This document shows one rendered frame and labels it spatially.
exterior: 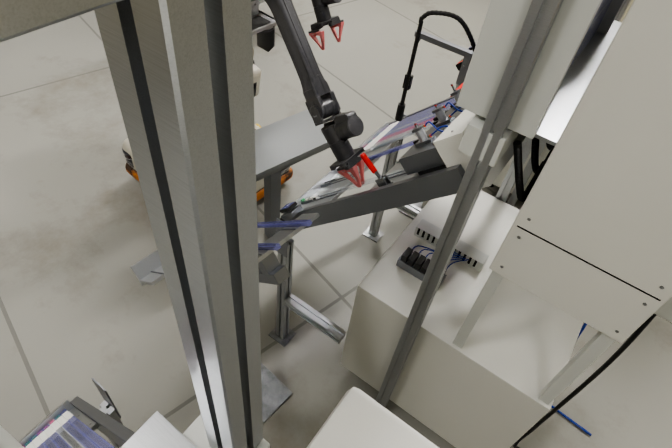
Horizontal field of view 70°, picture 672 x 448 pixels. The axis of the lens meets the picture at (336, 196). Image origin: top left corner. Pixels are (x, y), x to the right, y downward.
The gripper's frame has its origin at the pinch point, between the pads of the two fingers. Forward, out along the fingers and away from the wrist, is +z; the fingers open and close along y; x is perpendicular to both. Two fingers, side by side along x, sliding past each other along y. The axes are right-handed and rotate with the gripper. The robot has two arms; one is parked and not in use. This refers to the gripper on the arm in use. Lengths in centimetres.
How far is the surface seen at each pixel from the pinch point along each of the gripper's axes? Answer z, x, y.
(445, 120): -8.4, -28.9, 10.3
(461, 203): 4.0, -39.8, -12.8
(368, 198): 0.5, -10.7, -9.9
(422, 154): -6.8, -30.4, -5.9
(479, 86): -20, -54, -12
